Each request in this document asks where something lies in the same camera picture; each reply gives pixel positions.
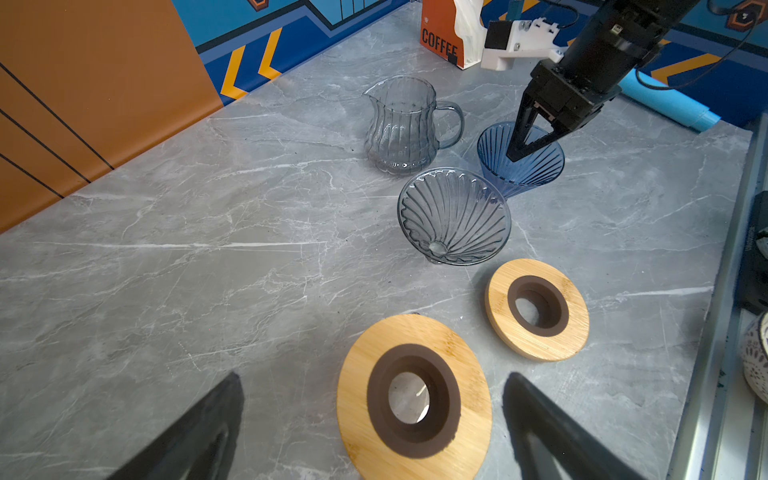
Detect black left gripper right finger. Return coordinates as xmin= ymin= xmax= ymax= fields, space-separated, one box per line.
xmin=502 ymin=372 xmax=641 ymax=479

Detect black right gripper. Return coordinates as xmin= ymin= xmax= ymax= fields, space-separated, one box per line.
xmin=506 ymin=59 xmax=621 ymax=162

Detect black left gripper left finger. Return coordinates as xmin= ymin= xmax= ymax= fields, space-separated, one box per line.
xmin=110 ymin=372 xmax=244 ymax=479

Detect blue glass dripper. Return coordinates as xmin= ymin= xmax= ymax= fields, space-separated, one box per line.
xmin=477 ymin=121 xmax=565 ymax=198

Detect wooden ring holder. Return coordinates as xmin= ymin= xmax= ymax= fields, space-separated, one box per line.
xmin=484 ymin=259 xmax=590 ymax=362
xmin=336 ymin=314 xmax=492 ymax=479

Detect coffee filter pack orange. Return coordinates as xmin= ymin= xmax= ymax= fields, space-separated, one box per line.
xmin=419 ymin=0 xmax=487 ymax=70

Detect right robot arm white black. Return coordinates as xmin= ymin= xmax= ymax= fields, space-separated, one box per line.
xmin=506 ymin=0 xmax=696 ymax=162

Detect grey glass dripper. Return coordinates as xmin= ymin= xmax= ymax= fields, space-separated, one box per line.
xmin=397 ymin=167 xmax=511 ymax=266

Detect light blue cylinder roll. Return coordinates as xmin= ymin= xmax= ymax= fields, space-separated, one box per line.
xmin=619 ymin=69 xmax=721 ymax=132

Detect grey glass pitcher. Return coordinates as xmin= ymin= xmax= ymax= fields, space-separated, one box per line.
xmin=363 ymin=75 xmax=465 ymax=176

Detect white woven trivet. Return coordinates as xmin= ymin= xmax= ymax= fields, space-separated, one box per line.
xmin=740 ymin=312 xmax=767 ymax=403

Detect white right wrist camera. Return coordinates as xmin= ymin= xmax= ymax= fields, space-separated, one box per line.
xmin=480 ymin=18 xmax=566 ymax=71

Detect aluminium front rail frame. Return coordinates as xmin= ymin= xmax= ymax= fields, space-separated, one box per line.
xmin=667 ymin=114 xmax=767 ymax=479

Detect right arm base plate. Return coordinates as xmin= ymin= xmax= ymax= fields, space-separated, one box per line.
xmin=735 ymin=191 xmax=767 ymax=315

